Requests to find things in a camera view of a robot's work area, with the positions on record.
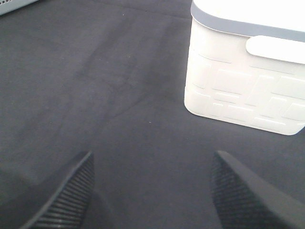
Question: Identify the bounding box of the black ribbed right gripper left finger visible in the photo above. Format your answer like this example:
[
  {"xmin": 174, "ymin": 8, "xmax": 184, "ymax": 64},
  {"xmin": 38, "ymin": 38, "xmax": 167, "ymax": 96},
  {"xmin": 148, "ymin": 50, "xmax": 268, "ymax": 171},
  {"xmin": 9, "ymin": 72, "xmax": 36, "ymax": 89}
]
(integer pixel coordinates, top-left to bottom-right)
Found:
[{"xmin": 22, "ymin": 151, "xmax": 94, "ymax": 229}]

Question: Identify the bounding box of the white bin with grey lid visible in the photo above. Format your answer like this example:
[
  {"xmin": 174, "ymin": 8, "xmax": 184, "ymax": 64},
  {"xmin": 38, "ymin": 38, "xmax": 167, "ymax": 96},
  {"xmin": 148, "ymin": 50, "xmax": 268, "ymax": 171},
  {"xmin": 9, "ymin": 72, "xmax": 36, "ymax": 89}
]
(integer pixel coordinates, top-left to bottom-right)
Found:
[{"xmin": 184, "ymin": 0, "xmax": 305, "ymax": 135}]

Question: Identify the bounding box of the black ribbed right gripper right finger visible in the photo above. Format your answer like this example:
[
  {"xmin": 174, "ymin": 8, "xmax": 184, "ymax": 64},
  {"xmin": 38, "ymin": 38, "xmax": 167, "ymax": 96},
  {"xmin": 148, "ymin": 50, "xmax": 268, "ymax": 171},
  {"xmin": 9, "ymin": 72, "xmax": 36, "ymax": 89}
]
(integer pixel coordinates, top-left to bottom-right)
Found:
[{"xmin": 211, "ymin": 151, "xmax": 305, "ymax": 229}]

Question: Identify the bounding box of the grey perforated plastic basket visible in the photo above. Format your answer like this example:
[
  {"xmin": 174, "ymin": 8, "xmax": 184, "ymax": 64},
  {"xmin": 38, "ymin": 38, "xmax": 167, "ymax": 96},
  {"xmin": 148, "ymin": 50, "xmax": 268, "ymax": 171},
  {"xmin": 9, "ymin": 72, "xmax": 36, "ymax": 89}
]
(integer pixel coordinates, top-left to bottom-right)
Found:
[{"xmin": 0, "ymin": 0, "xmax": 38, "ymax": 16}]

